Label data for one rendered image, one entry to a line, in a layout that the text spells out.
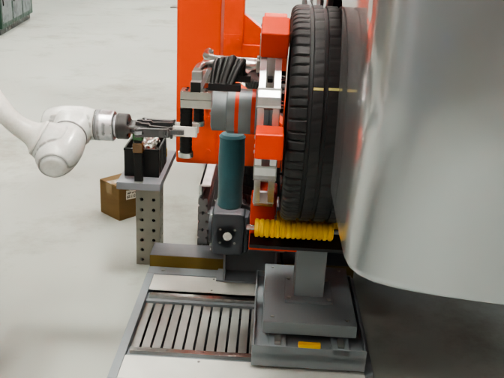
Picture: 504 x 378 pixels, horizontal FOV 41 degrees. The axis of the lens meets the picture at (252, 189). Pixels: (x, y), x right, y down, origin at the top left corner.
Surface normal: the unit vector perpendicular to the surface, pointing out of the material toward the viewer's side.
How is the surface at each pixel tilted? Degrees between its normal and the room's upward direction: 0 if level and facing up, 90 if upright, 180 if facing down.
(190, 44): 90
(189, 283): 0
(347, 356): 90
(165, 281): 0
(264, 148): 90
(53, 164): 109
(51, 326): 0
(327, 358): 90
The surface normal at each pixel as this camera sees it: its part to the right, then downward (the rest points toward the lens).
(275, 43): -0.06, 0.83
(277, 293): 0.04, -0.93
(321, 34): 0.02, -0.57
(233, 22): -0.04, 0.36
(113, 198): -0.68, 0.23
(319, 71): 0.00, -0.25
